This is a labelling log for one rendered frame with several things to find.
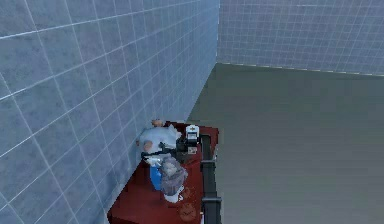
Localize large brown round disc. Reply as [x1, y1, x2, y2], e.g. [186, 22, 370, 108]
[179, 202, 198, 222]

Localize red-brown cabinet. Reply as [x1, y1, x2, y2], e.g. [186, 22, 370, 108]
[107, 121, 220, 224]

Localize blue spray bottle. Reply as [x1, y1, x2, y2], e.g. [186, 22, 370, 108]
[145, 156, 165, 192]

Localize grey speckled container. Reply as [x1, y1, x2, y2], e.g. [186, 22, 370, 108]
[159, 155, 189, 204]

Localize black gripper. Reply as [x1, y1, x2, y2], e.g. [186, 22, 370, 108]
[140, 137, 198, 164]

